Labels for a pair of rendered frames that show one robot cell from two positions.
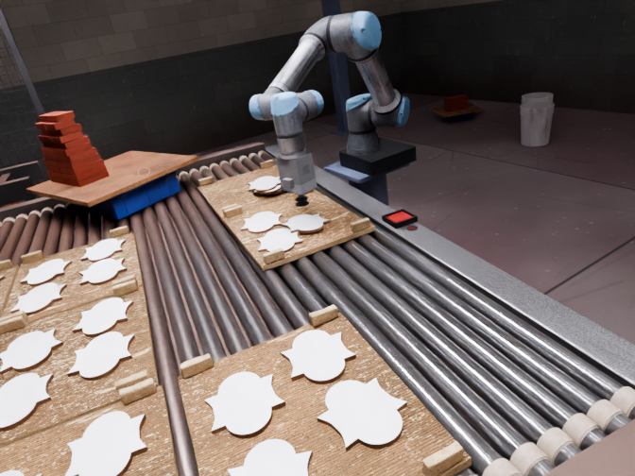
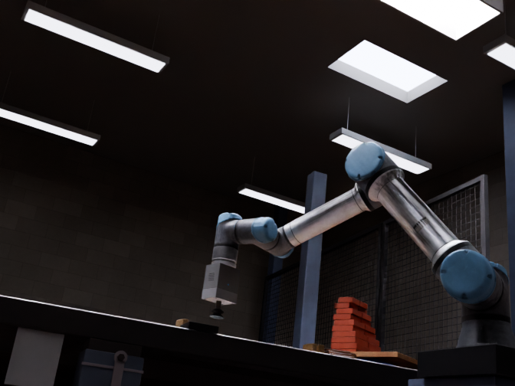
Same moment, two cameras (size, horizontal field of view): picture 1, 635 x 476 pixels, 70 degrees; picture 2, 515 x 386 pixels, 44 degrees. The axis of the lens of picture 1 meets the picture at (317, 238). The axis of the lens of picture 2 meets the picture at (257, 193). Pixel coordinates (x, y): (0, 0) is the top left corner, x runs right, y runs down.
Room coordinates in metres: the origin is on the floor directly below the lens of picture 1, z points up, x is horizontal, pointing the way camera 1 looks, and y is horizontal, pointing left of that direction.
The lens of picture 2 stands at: (1.31, -1.84, 0.67)
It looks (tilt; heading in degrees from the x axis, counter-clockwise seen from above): 22 degrees up; 89
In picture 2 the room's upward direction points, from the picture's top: 7 degrees clockwise
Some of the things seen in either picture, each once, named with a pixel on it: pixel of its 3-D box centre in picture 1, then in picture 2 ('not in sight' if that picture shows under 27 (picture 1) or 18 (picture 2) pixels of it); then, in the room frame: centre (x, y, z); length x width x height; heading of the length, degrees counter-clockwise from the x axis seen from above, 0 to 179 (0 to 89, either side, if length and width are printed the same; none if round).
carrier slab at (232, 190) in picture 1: (251, 189); not in sight; (1.70, 0.22, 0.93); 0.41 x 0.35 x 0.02; 21
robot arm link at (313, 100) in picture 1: (300, 106); (259, 232); (1.35, -0.01, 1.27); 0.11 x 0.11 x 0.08; 56
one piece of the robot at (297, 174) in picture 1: (292, 171); (219, 282); (1.25, 0.04, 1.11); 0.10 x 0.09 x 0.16; 132
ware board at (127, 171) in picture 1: (113, 174); (368, 364); (1.88, 0.79, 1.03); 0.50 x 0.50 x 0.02; 49
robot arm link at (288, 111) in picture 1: (286, 114); (229, 232); (1.26, 0.03, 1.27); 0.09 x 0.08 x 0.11; 146
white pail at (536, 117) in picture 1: (536, 124); not in sight; (4.34, -2.29, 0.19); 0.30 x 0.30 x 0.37
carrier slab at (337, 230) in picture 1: (293, 224); not in sight; (1.31, 0.07, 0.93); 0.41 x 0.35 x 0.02; 21
